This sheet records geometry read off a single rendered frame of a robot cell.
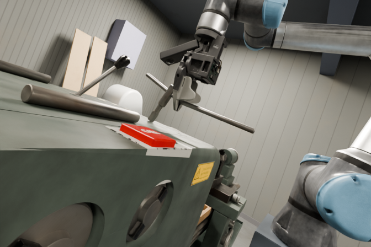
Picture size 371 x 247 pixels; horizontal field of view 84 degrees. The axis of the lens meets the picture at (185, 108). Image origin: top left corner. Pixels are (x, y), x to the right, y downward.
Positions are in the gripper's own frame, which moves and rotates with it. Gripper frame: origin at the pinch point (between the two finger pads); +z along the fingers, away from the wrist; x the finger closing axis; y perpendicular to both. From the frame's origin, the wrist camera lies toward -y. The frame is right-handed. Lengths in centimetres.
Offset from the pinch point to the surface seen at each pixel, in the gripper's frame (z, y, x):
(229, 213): 43, 14, 72
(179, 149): 6.5, 13.9, -18.2
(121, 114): 5.2, 1.3, -19.0
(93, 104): 4.7, 1.0, -25.1
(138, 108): 20, -200, 233
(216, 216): 48, 8, 72
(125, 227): 16.5, 13.9, -25.2
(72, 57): -17, -256, 130
